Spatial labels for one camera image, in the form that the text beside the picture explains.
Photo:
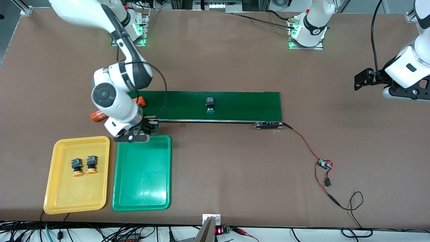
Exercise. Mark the silver metal bracket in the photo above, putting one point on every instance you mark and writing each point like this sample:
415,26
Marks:
205,217

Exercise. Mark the yellow mushroom push button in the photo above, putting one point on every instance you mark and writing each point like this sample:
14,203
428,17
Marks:
91,163
77,165

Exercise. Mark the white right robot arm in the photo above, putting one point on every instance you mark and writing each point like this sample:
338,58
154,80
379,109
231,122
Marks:
116,97

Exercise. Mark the grey camera support bar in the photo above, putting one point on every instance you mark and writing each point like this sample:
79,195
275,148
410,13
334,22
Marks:
206,233

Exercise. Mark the orange box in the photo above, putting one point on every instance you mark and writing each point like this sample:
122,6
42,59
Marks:
127,240

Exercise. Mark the orange cylindrical battery cell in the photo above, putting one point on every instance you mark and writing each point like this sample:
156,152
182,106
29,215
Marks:
97,116
141,101

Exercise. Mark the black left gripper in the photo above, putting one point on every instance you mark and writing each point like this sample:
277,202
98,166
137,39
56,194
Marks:
382,77

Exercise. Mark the aluminium frame profile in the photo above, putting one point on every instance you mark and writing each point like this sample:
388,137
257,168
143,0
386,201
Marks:
25,8
410,16

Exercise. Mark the yellow plastic tray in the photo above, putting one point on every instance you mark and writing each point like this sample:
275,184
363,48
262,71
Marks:
77,195

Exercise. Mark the red alligator clip lead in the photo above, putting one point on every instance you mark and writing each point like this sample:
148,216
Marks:
240,231

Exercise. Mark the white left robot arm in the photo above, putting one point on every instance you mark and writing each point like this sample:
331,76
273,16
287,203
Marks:
408,64

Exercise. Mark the small green circuit board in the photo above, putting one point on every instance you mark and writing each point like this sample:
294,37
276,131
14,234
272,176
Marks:
324,163

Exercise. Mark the green conveyor belt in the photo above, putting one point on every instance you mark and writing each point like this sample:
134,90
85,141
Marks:
235,106

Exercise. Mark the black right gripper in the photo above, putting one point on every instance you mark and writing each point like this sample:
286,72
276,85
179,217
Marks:
148,124

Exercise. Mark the red digit display module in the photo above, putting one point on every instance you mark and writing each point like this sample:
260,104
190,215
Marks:
219,231

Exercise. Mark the green plastic tray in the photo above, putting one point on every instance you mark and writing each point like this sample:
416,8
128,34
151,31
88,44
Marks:
142,174

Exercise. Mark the white box with lights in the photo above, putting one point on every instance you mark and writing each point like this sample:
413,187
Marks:
218,6

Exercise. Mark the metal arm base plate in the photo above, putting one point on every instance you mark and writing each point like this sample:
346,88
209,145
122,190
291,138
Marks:
319,48
146,30

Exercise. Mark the green mushroom push button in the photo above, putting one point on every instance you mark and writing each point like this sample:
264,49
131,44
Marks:
210,102

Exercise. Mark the small black connector plug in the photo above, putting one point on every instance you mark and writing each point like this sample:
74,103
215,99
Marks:
327,182

